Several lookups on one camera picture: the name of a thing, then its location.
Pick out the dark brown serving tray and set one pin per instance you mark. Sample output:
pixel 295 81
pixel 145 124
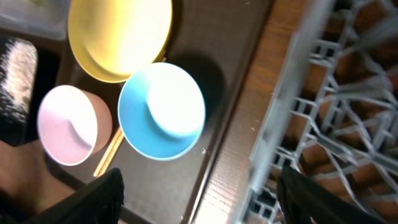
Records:
pixel 214 41

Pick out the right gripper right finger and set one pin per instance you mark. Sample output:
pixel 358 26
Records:
pixel 302 201

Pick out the light blue bowl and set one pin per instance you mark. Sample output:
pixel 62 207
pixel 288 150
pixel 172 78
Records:
pixel 161 111

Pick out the yellow round plate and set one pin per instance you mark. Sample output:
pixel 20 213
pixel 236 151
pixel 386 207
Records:
pixel 112 39

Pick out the black plastic tray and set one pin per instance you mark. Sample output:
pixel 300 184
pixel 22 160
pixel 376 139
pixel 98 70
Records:
pixel 16 133

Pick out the wooden chopstick left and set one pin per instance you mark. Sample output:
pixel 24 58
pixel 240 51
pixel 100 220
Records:
pixel 103 162

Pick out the white rice pile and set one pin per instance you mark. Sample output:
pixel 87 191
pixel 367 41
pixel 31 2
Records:
pixel 19 59

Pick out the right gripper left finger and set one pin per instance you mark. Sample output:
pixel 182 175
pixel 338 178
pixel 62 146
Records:
pixel 98 202

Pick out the wooden chopstick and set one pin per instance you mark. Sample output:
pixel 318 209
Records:
pixel 103 162
pixel 113 152

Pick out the wooden chopstick right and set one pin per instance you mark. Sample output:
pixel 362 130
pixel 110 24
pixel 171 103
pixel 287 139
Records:
pixel 113 152

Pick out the pink bowl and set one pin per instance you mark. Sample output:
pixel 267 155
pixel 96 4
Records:
pixel 73 124

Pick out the grey plastic dishwasher rack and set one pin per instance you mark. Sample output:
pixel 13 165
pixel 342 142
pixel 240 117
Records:
pixel 333 113

